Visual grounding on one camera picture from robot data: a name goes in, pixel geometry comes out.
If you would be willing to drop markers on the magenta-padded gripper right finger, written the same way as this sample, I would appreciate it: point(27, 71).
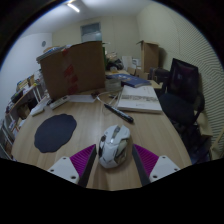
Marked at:
point(163, 166)

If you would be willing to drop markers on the white remote control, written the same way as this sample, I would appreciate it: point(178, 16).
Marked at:
point(59, 102)

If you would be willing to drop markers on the white and grey computer mouse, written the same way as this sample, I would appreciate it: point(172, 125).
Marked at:
point(114, 146)

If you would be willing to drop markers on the tall open cardboard box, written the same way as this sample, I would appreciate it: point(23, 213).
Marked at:
point(149, 56)

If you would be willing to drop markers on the black office chair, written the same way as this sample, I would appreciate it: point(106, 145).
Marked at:
point(178, 100)

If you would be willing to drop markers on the black marker pen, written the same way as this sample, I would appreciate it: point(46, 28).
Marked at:
point(118, 113)

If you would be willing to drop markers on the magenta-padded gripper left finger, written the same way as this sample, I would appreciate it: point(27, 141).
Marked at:
point(65, 168)

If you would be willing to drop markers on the blue book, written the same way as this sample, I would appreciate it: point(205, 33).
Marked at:
point(131, 80)

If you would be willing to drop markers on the black bag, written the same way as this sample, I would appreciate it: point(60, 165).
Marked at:
point(115, 64)

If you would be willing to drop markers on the small dark brown object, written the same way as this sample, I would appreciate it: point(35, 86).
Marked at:
point(95, 94)

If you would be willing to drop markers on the ceiling light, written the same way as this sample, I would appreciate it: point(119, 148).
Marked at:
point(73, 7)

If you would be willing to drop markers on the clear plastic container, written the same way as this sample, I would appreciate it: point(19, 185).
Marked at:
point(113, 85)

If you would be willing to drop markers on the round wall clock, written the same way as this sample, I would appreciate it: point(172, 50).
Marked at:
point(44, 43)

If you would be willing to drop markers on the dark grey scalloped mouse pad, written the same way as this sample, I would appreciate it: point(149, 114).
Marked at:
point(55, 132)

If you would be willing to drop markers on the wall window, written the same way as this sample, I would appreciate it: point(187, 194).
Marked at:
point(90, 31)

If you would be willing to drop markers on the white book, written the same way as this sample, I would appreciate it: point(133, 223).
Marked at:
point(138, 99)

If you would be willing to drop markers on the large brown cardboard box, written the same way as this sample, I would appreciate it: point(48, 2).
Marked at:
point(75, 68)

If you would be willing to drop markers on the shelf unit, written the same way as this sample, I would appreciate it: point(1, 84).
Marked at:
point(20, 100)

